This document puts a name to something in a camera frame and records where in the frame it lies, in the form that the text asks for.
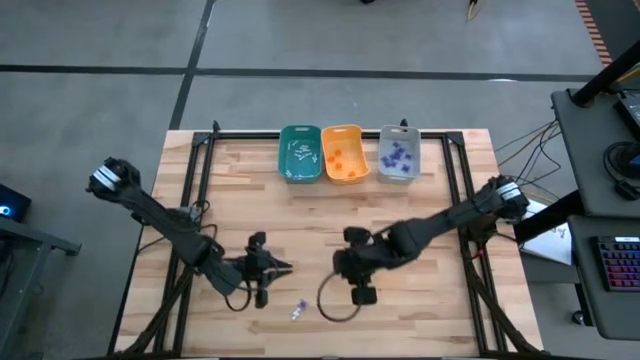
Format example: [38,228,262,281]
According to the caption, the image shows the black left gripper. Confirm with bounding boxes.
[239,231,295,310]

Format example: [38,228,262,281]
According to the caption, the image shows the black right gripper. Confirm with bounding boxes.
[333,226,389,307]

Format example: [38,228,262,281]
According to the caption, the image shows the teal plastic bin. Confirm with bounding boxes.
[277,124,323,185]

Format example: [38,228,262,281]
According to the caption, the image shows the orange plastic bin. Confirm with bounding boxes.
[321,124,371,185]

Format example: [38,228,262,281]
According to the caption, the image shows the light grey plastic bin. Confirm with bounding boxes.
[377,124,422,186]

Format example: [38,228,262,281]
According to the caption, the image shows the grey desk top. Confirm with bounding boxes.
[551,88,640,219]
[567,214,640,342]

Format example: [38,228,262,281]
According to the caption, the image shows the black backlit keyboard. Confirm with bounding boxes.
[594,234,640,293]

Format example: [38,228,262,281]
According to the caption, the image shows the black headphones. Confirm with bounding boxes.
[602,141,640,201]

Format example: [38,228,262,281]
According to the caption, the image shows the black device blue light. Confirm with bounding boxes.
[0,183,32,224]

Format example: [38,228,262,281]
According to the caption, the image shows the black diagonal pole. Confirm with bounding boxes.
[571,39,640,107]

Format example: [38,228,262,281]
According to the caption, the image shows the black laptop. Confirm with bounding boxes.
[613,89,640,142]

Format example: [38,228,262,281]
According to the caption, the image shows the black mat orange striped edge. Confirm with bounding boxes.
[574,0,614,69]

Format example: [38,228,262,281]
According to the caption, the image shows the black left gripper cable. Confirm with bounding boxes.
[189,199,256,313]

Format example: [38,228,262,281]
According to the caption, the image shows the black aluminium table frame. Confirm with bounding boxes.
[107,119,544,360]

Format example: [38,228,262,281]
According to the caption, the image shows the loose cable bundle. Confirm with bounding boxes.
[494,119,564,201]

